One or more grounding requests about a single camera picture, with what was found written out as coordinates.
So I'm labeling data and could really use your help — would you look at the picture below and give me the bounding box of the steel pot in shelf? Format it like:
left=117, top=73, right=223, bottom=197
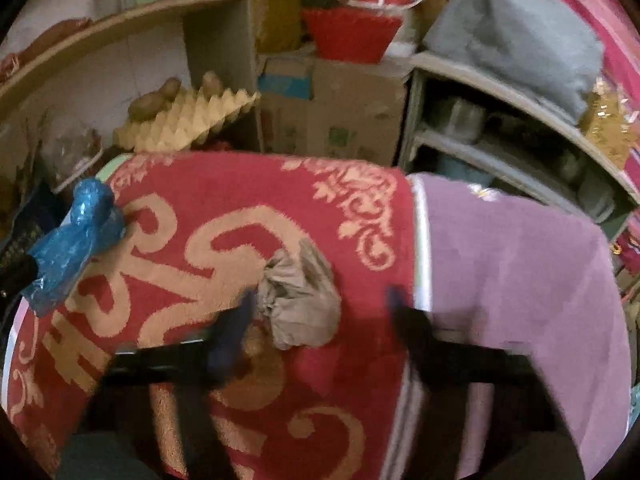
left=442, top=99, right=485, bottom=144

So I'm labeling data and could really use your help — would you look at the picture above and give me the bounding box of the striped pink curtain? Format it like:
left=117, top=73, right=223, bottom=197
left=432, top=0, right=640, bottom=271

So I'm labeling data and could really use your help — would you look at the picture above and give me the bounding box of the wooden wall shelf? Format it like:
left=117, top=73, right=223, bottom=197
left=1, top=0, right=257, bottom=177

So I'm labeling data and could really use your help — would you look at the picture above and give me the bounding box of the potato on egg tray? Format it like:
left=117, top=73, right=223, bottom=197
left=128, top=77, right=181, bottom=122

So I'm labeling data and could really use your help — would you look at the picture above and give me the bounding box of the cardboard box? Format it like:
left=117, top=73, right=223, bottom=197
left=257, top=51, right=411, bottom=167

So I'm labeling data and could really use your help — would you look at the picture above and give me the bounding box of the red plastic bowl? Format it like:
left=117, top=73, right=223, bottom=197
left=302, top=6, right=404, bottom=64

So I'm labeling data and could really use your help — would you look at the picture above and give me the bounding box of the purple mat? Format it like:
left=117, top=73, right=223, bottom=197
left=381, top=174, right=631, bottom=479

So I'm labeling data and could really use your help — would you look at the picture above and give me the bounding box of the crumpled brown paper ball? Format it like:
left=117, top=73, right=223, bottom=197
left=257, top=238, right=342, bottom=350

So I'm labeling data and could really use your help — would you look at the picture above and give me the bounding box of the yellow egg tray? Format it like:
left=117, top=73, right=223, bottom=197
left=113, top=89, right=262, bottom=153

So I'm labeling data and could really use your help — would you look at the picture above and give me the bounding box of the large oil jug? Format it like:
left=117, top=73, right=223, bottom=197
left=252, top=0, right=302, bottom=54

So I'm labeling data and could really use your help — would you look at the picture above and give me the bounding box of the blue plastic bag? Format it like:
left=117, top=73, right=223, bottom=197
left=22, top=178, right=126, bottom=318

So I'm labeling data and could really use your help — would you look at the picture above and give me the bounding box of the grey low shelf unit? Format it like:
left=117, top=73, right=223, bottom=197
left=398, top=52, right=639, bottom=240

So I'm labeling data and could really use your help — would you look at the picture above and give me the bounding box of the yellow utensil basket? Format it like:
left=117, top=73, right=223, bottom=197
left=579, top=77, right=639, bottom=170

